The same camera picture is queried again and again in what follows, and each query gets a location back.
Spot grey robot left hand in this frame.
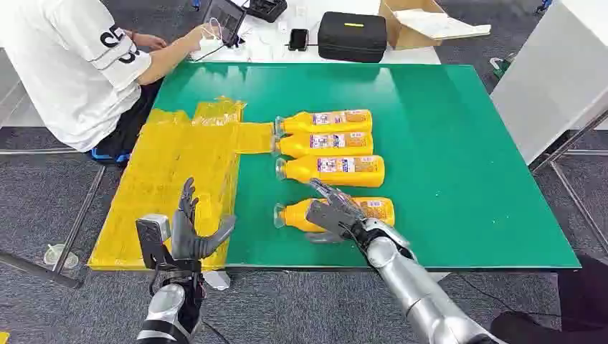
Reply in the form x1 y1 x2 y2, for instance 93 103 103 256
170 178 237 261

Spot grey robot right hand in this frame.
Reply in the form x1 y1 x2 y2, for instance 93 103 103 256
303 178 368 245

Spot person's right hand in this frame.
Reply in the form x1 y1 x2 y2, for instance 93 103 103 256
187 24 223 52

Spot person's left hand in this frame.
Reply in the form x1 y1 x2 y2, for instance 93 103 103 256
136 33 168 52

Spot orange drink bottle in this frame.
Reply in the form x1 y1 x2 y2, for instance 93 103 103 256
273 196 396 234
275 154 386 189
271 132 375 159
274 109 374 137

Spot white power adapter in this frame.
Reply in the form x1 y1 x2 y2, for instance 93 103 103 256
190 37 224 62

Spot black tablet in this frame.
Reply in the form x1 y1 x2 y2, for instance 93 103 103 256
201 0 247 47

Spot white table foot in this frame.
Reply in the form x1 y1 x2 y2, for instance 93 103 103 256
203 269 232 292

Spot yellow plastic sheet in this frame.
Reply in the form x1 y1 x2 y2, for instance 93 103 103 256
87 97 276 272

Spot white desk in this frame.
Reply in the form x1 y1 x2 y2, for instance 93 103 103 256
189 0 442 65

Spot black plastic tray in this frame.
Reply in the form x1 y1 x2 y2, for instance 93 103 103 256
246 0 289 24

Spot black smartphone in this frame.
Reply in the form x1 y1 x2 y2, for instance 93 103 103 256
288 28 310 52

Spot person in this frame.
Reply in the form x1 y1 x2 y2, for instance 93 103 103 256
0 0 224 166

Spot blue seat part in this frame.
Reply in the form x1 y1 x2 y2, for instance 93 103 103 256
89 146 132 168

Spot clear plastic cup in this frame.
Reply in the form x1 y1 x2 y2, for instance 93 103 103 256
43 243 80 270

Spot green table mat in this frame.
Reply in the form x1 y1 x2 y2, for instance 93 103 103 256
151 62 582 271

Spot black zip case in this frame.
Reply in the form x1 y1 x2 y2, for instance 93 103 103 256
316 11 389 64

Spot cardboard box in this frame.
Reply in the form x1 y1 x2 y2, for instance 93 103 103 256
378 0 445 52

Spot white foam board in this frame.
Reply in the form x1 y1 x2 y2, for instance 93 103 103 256
394 8 492 41

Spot green and white object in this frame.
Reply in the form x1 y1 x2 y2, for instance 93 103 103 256
488 52 517 80

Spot metal side table legs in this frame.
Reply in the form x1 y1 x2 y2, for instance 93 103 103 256
528 109 608 255

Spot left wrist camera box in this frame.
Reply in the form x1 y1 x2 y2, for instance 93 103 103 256
135 214 173 272

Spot grey metal frame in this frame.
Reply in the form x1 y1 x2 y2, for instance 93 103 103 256
0 147 106 290

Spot black floor cable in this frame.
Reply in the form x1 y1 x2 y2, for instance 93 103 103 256
455 274 562 318

